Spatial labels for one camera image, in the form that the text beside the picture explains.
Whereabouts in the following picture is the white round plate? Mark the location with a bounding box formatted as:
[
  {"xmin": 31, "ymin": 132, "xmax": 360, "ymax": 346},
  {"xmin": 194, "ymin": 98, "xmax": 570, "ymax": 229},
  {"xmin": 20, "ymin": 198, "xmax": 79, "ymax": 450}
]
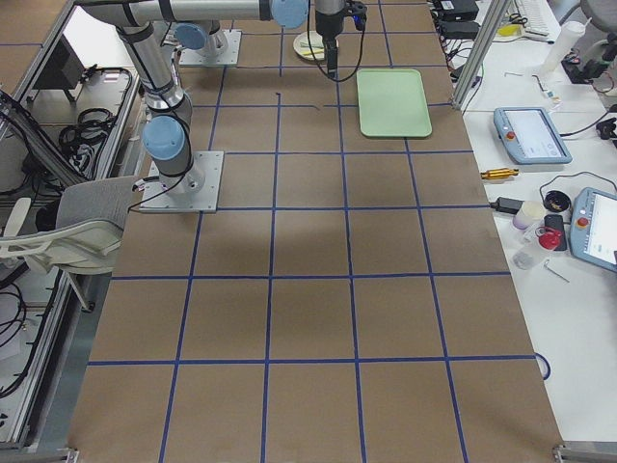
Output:
[{"xmin": 292, "ymin": 30, "xmax": 325, "ymax": 62}]

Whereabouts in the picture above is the black power adapter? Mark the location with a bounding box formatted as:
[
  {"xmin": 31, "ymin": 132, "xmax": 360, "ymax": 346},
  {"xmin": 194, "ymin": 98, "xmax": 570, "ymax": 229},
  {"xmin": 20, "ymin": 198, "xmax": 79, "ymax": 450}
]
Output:
[{"xmin": 489, "ymin": 197, "xmax": 523, "ymax": 215}]

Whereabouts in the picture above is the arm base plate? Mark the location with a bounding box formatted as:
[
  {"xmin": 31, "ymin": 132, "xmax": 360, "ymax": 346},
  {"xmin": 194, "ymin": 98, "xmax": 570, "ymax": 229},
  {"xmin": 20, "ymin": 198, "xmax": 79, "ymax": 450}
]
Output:
[
  {"xmin": 138, "ymin": 150, "xmax": 224, "ymax": 213},
  {"xmin": 178, "ymin": 29, "xmax": 242, "ymax": 68}
]

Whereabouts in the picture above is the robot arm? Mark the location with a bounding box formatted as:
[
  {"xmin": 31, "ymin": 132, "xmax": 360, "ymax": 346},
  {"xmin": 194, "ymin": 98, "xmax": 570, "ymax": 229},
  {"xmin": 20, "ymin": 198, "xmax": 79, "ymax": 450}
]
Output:
[
  {"xmin": 79, "ymin": 1, "xmax": 367, "ymax": 200},
  {"xmin": 174, "ymin": 21, "xmax": 228, "ymax": 62}
]

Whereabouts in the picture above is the aluminium frame post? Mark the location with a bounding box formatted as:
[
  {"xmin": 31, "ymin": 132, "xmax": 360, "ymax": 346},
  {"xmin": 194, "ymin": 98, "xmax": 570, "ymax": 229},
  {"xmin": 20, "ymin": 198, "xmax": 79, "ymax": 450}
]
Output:
[{"xmin": 451, "ymin": 0, "xmax": 510, "ymax": 110}]

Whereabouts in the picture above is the far teach pendant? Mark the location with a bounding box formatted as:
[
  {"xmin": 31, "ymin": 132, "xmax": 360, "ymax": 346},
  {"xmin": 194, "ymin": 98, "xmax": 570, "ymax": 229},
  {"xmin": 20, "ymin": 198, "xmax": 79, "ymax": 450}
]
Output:
[{"xmin": 493, "ymin": 107, "xmax": 572, "ymax": 165}]

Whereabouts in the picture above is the grey white office chair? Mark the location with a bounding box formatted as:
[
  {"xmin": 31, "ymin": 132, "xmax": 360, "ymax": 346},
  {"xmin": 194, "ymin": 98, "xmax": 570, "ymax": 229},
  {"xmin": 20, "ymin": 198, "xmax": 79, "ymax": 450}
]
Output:
[{"xmin": 1, "ymin": 176, "xmax": 137, "ymax": 275}]

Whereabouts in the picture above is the red round object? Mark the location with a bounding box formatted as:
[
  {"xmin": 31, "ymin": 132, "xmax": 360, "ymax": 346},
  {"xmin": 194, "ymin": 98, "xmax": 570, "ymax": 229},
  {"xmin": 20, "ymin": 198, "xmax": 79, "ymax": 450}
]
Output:
[{"xmin": 537, "ymin": 226, "xmax": 562, "ymax": 251}]

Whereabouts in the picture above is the teach pendant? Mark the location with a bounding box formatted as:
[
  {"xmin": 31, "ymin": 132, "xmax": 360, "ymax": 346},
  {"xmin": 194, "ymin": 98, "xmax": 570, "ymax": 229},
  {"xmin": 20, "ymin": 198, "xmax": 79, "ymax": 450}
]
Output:
[
  {"xmin": 493, "ymin": 107, "xmax": 572, "ymax": 165},
  {"xmin": 570, "ymin": 187, "xmax": 617, "ymax": 272}
]

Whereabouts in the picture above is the white cup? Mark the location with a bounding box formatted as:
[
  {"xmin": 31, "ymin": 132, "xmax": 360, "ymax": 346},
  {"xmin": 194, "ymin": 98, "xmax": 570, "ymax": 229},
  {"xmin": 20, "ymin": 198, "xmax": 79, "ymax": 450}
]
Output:
[{"xmin": 512, "ymin": 201, "xmax": 546, "ymax": 231}]

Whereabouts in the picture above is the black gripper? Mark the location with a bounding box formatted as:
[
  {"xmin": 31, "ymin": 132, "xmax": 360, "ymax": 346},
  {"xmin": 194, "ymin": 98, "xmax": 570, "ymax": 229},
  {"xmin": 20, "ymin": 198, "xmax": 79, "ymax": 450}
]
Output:
[{"xmin": 315, "ymin": 0, "xmax": 367, "ymax": 48}]

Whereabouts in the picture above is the near teach pendant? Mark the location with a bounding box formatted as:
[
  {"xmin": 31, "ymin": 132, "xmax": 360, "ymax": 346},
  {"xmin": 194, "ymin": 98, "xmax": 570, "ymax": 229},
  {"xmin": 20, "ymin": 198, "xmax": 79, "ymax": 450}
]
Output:
[{"xmin": 570, "ymin": 187, "xmax": 617, "ymax": 272}]

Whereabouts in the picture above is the light green tray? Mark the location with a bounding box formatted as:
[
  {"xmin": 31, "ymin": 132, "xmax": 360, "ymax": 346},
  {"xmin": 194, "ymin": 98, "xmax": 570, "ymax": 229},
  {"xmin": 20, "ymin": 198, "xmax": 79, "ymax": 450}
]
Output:
[{"xmin": 356, "ymin": 68, "xmax": 432, "ymax": 138}]

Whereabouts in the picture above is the gold metal cylinder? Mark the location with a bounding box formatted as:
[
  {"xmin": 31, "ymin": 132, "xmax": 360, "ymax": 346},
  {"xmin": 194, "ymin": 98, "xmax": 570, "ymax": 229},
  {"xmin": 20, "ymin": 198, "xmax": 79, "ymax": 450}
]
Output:
[{"xmin": 480, "ymin": 168, "xmax": 520, "ymax": 180}]

